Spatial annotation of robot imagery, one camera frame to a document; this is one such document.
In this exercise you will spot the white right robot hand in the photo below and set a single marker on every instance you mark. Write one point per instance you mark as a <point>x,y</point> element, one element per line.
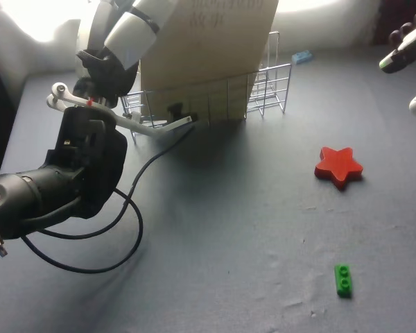
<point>409,41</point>

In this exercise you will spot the red star block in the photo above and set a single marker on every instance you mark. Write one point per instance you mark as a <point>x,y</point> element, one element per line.
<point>338,166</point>

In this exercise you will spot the green toy brick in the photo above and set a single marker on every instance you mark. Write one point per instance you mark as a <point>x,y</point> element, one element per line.
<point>343,281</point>

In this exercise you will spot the cream paperback book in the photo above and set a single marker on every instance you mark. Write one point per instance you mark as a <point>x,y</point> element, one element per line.
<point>208,52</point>

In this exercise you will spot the blue toy brick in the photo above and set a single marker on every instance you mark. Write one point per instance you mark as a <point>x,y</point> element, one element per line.
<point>301,58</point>

